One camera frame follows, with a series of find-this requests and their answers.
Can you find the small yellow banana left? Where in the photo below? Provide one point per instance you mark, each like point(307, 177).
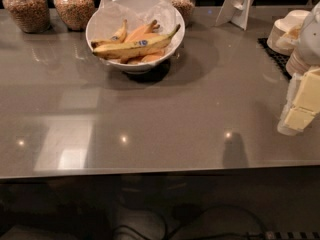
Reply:
point(118, 37)

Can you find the black power strip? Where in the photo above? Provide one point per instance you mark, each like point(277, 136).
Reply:
point(270, 235)

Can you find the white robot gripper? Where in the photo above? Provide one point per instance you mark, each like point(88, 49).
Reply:
point(310, 42)

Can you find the white standing card holder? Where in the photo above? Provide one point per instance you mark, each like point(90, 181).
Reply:
point(235, 12)

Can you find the orange-yellow banana behind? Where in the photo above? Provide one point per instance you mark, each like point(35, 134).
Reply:
point(143, 31)

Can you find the leftmost glass jar of grains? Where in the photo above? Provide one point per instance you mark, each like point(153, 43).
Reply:
point(31, 16)

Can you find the white ceramic bowl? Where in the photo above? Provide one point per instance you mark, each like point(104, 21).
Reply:
point(143, 67)

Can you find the white paper bowl liner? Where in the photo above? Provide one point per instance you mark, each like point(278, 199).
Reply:
point(110, 15)

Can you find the black rubber mat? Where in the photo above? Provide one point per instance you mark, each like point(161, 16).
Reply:
point(279, 60)

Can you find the orange banana underneath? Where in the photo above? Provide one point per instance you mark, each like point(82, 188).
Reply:
point(144, 59)

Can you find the stack of white paper bowls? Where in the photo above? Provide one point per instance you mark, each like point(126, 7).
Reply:
point(285, 32)

